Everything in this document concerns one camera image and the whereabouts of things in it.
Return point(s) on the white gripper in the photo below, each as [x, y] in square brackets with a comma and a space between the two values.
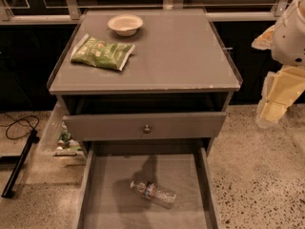
[290, 37]

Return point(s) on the clear plastic water bottle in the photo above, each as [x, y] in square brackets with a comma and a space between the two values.
[155, 193]

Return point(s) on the grey drawer cabinet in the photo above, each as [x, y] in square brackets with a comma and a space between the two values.
[178, 66]

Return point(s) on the grey top drawer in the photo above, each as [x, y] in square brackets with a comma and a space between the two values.
[95, 127]

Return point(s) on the round metal drawer knob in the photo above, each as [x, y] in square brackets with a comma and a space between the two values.
[147, 129]

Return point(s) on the grey open middle drawer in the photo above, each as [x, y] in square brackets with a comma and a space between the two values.
[109, 202]

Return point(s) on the white paper bowl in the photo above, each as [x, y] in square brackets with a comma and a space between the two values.
[125, 24]

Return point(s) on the green chip bag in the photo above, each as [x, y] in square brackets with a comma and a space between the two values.
[101, 54]

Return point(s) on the clear plastic storage bin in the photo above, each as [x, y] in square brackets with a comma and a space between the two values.
[56, 140]

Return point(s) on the black metal floor bar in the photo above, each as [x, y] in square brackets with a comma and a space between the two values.
[7, 192]

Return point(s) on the metal railing frame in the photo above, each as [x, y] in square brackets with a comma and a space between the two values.
[35, 12]

